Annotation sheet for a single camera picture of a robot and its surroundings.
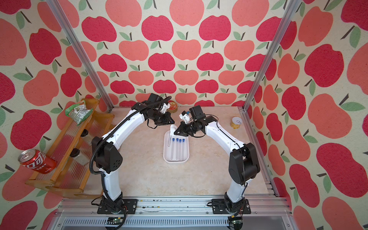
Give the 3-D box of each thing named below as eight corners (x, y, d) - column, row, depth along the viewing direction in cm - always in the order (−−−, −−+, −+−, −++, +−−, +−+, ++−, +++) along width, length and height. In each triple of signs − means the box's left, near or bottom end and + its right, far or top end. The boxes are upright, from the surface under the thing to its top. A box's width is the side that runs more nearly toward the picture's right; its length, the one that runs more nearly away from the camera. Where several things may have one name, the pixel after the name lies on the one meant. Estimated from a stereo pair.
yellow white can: (230, 129, 110) (233, 124, 104) (228, 122, 115) (231, 116, 109) (240, 129, 110) (243, 124, 104) (237, 122, 115) (240, 116, 109)
